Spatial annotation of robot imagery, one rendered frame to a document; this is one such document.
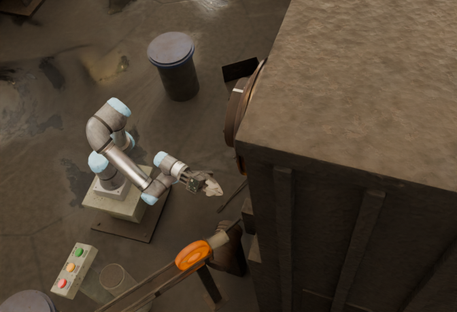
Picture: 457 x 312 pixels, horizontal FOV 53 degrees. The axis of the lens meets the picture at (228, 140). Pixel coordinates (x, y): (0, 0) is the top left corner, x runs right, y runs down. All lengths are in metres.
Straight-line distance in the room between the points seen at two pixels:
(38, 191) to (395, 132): 2.67
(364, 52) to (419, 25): 0.16
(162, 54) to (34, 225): 1.37
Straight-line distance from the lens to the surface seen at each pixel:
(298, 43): 1.12
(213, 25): 3.84
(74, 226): 3.06
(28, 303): 2.49
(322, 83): 1.04
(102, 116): 2.10
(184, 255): 1.92
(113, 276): 2.26
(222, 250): 2.16
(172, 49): 3.09
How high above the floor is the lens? 2.54
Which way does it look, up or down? 56 degrees down
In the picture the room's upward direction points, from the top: 12 degrees counter-clockwise
